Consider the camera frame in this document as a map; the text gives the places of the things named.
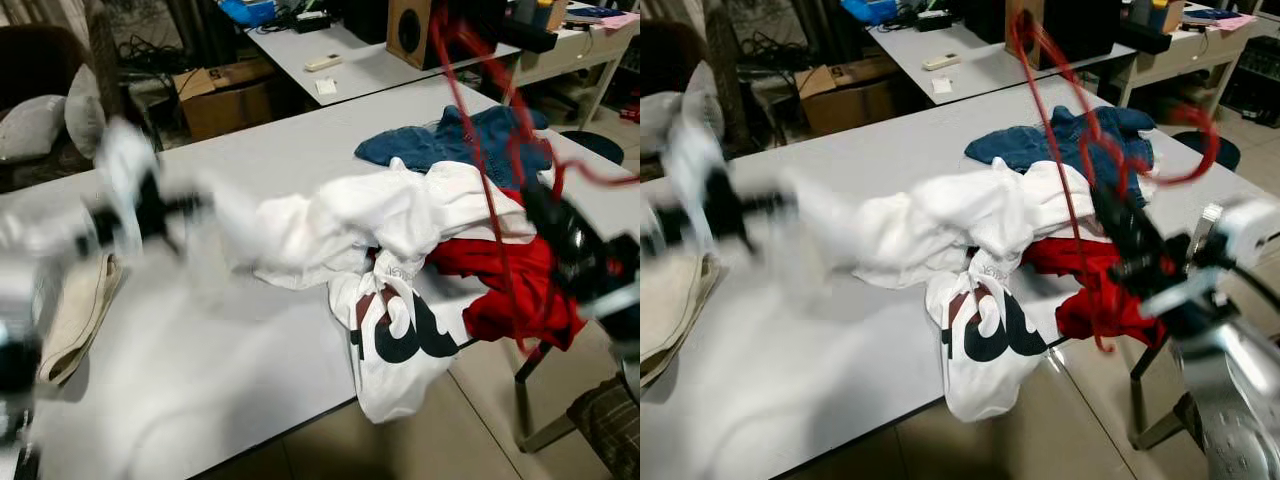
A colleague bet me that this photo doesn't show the wooden speaker black cone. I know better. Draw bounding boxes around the wooden speaker black cone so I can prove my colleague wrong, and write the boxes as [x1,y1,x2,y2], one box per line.
[1005,0,1126,66]
[385,0,471,71]

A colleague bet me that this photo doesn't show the dark blue round stool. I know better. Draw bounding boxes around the dark blue round stool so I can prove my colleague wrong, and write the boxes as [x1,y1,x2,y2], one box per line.
[560,128,626,166]
[1170,130,1241,173]

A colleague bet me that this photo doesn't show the red plastic hanger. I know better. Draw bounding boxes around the red plastic hanger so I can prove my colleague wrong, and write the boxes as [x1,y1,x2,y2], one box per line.
[1010,10,1221,353]
[430,0,640,356]

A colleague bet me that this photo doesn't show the brown cardboard box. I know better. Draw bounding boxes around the brown cardboard box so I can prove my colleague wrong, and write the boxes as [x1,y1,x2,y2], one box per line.
[175,60,291,141]
[795,58,906,136]

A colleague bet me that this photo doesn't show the long black box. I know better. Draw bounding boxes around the long black box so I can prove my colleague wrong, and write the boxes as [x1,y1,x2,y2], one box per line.
[500,22,559,53]
[1120,22,1176,53]

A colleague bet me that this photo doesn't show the desk pen holder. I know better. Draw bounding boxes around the desk pen holder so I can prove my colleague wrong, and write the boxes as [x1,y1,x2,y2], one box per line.
[1130,0,1186,31]
[515,0,561,29]

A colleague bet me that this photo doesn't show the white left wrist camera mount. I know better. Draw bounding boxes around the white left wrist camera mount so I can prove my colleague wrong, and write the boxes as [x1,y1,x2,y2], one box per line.
[95,118,161,256]
[665,105,731,251]

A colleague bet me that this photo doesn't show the blue box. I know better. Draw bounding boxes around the blue box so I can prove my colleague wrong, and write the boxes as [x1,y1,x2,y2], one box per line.
[842,0,898,26]
[218,0,276,26]

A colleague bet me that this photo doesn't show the dark wicker armchair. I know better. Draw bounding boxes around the dark wicker armchair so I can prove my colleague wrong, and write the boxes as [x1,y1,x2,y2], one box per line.
[0,22,101,191]
[640,20,711,101]

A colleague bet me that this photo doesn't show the red garment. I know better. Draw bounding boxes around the red garment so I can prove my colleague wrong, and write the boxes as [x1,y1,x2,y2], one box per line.
[1020,238,1166,346]
[428,235,589,351]

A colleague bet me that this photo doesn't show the black audio mixer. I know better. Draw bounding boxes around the black audio mixer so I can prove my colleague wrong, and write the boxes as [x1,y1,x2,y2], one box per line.
[1220,45,1280,126]

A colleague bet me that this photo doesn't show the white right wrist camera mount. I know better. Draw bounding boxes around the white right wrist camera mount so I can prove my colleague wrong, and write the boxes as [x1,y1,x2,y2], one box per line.
[1195,195,1280,276]

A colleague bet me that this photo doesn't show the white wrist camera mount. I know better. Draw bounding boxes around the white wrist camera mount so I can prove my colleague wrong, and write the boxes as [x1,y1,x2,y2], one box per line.
[1195,195,1280,276]
[665,105,731,251]
[95,118,161,256]

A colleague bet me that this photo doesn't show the plain white shirt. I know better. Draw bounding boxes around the plain white shirt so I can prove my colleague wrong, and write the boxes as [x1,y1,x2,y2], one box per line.
[205,158,541,293]
[790,160,1101,291]

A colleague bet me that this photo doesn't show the white desk with drawers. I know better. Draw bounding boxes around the white desk with drawers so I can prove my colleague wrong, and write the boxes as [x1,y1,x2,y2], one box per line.
[1115,15,1261,111]
[505,15,640,126]

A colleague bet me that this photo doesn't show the black desk device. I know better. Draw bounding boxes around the black desk device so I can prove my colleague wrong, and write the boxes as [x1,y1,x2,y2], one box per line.
[340,0,391,43]
[962,0,1009,41]

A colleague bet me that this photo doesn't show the blue denim garment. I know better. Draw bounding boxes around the blue denim garment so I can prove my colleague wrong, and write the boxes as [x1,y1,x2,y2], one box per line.
[355,103,553,191]
[965,105,1159,206]

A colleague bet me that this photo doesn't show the grey pillow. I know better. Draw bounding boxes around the grey pillow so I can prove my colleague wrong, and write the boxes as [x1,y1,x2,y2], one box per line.
[0,93,69,166]
[640,90,686,161]
[680,60,721,121]
[63,62,109,161]

